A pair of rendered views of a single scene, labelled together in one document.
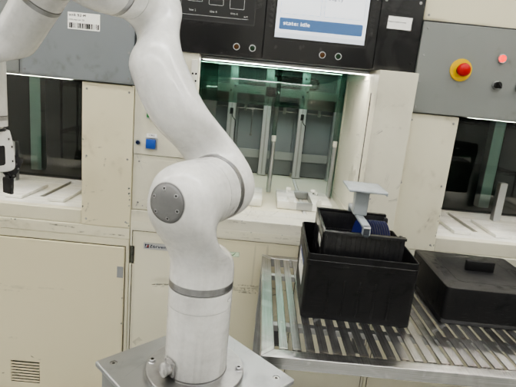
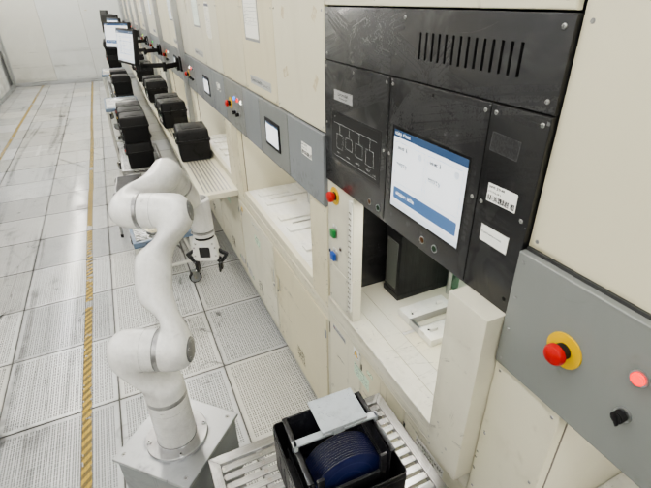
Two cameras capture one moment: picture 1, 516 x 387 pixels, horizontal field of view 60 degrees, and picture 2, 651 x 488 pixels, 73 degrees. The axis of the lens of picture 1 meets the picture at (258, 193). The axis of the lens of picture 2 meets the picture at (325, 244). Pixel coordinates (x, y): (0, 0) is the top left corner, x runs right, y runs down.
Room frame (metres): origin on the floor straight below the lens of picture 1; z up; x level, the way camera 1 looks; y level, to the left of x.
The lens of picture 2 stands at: (0.85, -0.96, 1.98)
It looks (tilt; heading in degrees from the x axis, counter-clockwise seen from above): 29 degrees down; 66
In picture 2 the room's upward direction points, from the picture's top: 1 degrees counter-clockwise
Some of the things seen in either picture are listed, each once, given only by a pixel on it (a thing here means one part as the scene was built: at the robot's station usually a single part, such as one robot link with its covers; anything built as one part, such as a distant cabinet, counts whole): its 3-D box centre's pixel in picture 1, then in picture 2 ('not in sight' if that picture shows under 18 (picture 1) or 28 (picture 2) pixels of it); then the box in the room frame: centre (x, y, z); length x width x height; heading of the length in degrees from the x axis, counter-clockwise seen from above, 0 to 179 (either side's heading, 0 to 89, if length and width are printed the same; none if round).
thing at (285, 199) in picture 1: (302, 199); not in sight; (1.77, -0.18, 0.89); 0.22 x 0.21 x 0.04; 1
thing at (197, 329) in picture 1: (197, 327); (171, 414); (0.78, 0.09, 0.85); 0.19 x 0.19 x 0.18
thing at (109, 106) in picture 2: not in sight; (128, 130); (0.83, 5.68, 0.41); 0.81 x 0.47 x 0.82; 91
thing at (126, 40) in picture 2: not in sight; (148, 51); (1.15, 3.35, 1.59); 0.50 x 0.41 x 0.36; 1
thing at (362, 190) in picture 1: (354, 242); (336, 447); (1.17, -0.28, 0.93); 0.24 x 0.20 x 0.32; 179
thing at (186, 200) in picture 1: (195, 226); (146, 365); (0.75, 0.10, 1.07); 0.19 x 0.12 x 0.24; 156
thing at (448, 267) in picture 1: (475, 282); not in sight; (1.22, -0.65, 0.83); 0.29 x 0.29 x 0.13; 89
